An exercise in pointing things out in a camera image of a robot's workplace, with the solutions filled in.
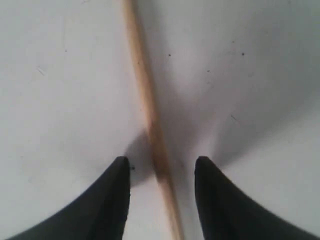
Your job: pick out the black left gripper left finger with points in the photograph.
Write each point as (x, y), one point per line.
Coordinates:
(99, 213)

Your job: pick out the wooden chopstick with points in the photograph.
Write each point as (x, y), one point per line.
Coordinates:
(153, 127)

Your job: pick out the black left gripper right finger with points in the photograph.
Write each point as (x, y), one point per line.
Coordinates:
(227, 213)

